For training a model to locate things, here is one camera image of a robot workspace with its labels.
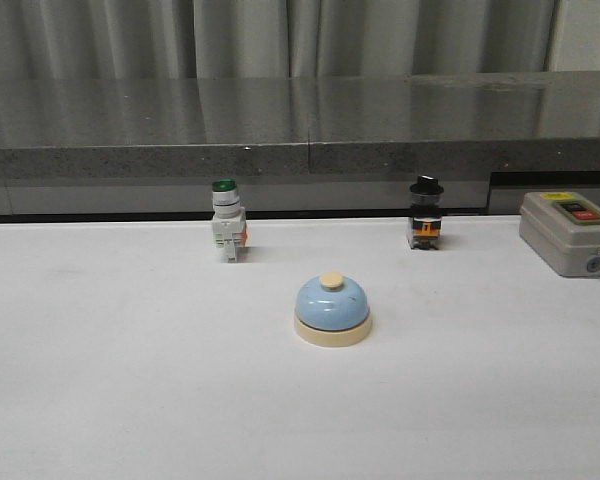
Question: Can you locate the blue desk bell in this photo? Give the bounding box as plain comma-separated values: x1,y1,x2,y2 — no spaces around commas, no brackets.
294,272,373,348

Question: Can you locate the grey stone counter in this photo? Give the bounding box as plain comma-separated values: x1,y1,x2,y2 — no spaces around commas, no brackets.
0,72,600,217

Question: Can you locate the grey curtain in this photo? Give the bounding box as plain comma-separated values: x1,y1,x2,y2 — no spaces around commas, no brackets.
0,1,600,80

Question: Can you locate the green pushbutton switch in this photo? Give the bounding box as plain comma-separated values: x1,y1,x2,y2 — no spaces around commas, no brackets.
211,178,248,261

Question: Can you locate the black selector switch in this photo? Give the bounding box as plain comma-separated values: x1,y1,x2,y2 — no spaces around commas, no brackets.
407,175,444,250

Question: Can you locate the grey on-off switch box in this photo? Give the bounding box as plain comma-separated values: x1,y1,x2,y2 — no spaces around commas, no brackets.
519,191,600,277

